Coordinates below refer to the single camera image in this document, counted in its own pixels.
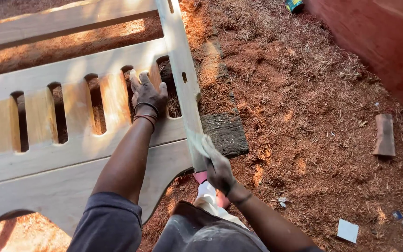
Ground reddish wooden panel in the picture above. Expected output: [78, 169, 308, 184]
[304, 0, 403, 126]

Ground small brown wood block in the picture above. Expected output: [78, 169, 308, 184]
[372, 113, 396, 157]

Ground dark weathered wooden plank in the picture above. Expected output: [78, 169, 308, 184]
[192, 38, 250, 159]

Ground white paper square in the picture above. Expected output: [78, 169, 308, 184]
[337, 218, 360, 244]

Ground person's right hand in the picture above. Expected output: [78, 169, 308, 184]
[201, 134, 238, 196]

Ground white cloth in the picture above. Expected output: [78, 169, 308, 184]
[193, 180, 250, 230]

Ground brown wrist band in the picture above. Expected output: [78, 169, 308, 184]
[132, 113, 158, 133]

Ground person's dusty grey trousers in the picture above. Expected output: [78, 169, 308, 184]
[152, 200, 271, 252]

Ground green tin can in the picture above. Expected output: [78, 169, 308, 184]
[285, 0, 305, 15]

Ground black wrist band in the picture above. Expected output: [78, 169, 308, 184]
[134, 101, 160, 118]

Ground sandpaper sheet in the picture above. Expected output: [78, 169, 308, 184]
[186, 128, 211, 159]

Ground person's left hand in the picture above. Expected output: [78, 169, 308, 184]
[129, 69, 169, 115]

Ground thin dark wrist band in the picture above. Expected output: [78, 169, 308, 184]
[234, 191, 254, 208]

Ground pink slipper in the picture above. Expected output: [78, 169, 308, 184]
[192, 170, 232, 210]

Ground light wooden slatted headboard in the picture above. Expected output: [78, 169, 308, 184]
[0, 0, 206, 245]

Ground person's grey shirt sleeve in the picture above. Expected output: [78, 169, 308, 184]
[66, 191, 143, 252]

